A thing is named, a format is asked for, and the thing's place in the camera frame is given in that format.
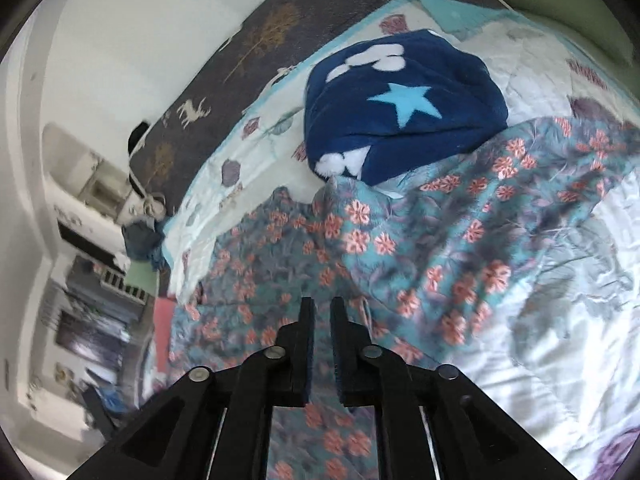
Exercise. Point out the navy fleece garment blue star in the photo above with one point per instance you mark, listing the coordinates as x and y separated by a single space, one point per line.
382 107

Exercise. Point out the white seashell print quilt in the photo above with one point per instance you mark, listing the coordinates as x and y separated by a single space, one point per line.
540 74

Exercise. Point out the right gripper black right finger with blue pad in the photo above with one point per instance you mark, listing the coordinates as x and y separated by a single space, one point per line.
431 424

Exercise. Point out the teal floral patterned garment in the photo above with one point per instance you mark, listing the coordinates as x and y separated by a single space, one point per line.
519 263

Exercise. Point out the dark deer print headboard cover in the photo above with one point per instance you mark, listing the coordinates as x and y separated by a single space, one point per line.
278 34

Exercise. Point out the dark blue clothes pile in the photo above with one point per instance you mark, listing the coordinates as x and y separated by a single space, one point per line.
143 241

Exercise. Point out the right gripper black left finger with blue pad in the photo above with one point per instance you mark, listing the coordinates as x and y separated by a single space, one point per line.
214 425

